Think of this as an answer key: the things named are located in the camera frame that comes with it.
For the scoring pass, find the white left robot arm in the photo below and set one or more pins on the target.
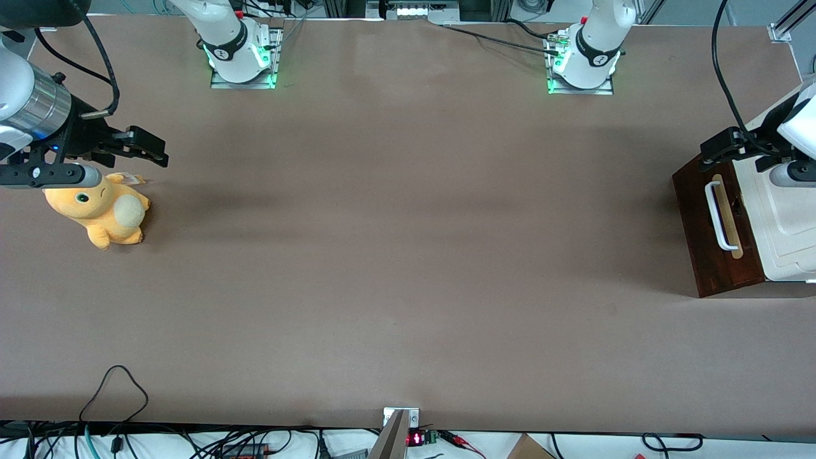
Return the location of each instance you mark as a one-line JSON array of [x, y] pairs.
[[593, 38]]

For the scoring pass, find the dark wood cabinet white top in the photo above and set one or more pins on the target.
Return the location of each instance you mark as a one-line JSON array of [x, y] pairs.
[[790, 223]]

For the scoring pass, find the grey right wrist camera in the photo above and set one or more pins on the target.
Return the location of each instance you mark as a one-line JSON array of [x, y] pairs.
[[57, 176]]

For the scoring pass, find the aluminium frame profile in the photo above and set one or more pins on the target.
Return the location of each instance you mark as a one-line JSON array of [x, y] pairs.
[[787, 25]]

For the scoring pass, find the red digit display module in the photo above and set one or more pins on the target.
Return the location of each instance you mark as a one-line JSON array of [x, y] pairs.
[[417, 438]]

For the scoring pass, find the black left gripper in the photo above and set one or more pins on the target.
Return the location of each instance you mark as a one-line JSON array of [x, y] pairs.
[[769, 123]]

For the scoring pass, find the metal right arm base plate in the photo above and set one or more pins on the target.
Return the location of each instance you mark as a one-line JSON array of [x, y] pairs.
[[245, 84]]

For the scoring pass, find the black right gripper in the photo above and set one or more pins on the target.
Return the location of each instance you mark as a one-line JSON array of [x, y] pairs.
[[81, 135]]

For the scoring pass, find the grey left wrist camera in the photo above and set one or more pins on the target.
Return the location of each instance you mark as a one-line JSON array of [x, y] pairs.
[[783, 175]]

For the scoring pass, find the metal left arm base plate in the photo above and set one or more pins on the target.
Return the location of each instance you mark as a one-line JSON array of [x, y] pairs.
[[605, 91]]

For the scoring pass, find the orange plush toy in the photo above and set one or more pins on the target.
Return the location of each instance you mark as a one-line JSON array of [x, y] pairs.
[[105, 213]]

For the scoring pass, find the white light bar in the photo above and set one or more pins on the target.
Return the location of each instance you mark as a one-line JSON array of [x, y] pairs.
[[421, 9]]

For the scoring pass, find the grey camera mount pole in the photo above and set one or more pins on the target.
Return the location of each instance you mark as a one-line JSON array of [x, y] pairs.
[[390, 443]]

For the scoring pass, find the brown cardboard box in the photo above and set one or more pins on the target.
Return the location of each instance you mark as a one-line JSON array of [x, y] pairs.
[[529, 449]]

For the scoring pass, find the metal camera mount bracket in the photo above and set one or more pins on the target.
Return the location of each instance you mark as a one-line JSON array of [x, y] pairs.
[[390, 414]]

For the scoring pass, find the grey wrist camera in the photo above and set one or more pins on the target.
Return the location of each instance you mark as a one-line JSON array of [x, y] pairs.
[[783, 175], [57, 176]]

